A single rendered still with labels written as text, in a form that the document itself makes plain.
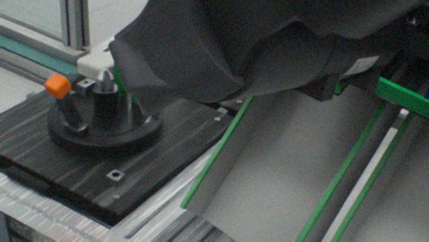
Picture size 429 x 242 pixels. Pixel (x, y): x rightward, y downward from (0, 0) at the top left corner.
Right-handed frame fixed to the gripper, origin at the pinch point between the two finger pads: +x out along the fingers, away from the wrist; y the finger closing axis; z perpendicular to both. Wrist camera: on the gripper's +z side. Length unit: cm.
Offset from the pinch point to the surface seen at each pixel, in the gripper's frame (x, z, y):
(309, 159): 19.7, -20.4, 14.0
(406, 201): 22.0, -20.5, 3.9
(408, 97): 12.8, -8.2, 3.4
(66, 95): 10.9, -23.5, 41.0
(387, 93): 13.3, -8.8, 5.4
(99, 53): 28, -25, 55
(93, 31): 49, -33, 83
